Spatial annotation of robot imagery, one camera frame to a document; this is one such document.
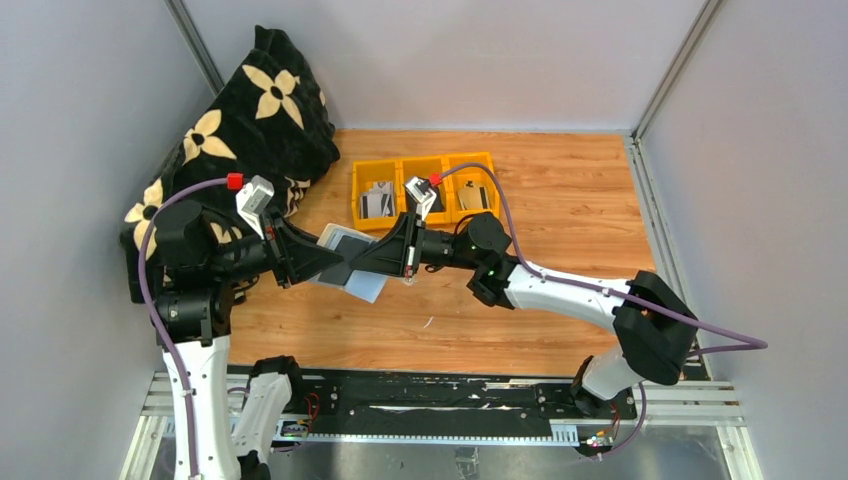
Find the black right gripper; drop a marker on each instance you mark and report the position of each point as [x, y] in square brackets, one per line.
[414, 244]

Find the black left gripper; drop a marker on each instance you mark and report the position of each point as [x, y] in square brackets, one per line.
[279, 250]

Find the black card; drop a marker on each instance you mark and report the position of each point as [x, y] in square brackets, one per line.
[349, 248]

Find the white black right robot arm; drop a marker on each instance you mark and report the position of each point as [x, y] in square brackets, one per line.
[654, 328]

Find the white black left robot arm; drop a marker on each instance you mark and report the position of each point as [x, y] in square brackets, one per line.
[195, 310]

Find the white cards in bin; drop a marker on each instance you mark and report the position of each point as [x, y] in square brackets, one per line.
[378, 201]

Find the black cards in bin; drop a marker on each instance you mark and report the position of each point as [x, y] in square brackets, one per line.
[438, 205]

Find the card in right bin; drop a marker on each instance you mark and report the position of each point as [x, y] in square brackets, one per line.
[473, 197]

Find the yellow bin left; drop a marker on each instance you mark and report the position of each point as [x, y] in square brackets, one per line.
[364, 174]

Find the yellow bin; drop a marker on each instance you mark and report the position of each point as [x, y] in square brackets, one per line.
[426, 167]
[472, 175]
[364, 174]

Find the yellow bin middle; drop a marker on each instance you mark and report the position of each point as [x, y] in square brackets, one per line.
[426, 167]

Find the yellow bin right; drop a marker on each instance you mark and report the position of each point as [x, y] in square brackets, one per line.
[472, 175]

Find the black floral plush blanket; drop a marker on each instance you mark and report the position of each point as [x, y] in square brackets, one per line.
[270, 120]

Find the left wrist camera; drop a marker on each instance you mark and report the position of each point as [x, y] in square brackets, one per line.
[251, 200]

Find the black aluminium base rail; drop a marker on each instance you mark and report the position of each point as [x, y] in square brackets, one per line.
[368, 406]

